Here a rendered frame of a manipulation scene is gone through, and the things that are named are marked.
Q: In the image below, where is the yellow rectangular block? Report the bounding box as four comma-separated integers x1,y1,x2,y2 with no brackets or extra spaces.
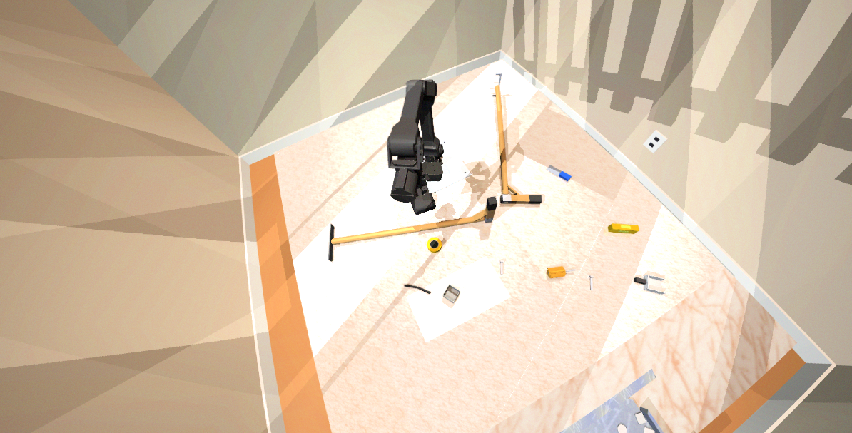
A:
607,223,639,234

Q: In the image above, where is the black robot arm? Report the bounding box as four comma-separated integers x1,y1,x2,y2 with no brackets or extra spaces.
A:
387,80,444,203

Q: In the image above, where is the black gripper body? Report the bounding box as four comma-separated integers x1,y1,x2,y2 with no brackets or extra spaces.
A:
411,168,436,215

